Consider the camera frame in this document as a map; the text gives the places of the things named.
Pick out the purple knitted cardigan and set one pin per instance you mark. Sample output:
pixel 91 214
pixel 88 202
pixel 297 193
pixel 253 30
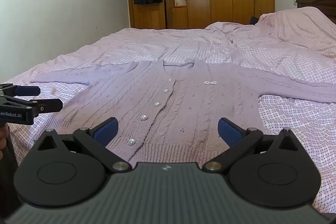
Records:
pixel 183 98

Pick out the small dark object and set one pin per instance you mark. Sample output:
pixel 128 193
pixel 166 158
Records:
pixel 253 20

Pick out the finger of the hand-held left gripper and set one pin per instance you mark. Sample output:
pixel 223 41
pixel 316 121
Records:
pixel 48 105
pixel 26 90

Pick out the pink and white container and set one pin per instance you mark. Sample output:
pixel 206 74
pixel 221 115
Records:
pixel 180 1

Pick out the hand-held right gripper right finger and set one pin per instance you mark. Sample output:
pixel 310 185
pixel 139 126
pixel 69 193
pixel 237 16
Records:
pixel 231 132

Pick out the bed with checked sheet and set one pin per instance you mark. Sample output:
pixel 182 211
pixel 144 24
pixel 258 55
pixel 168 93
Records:
pixel 147 43

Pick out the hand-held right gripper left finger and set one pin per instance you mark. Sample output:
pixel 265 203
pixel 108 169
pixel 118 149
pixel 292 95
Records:
pixel 106 130

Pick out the person's left hand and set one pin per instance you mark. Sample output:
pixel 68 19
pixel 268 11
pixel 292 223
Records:
pixel 1 148

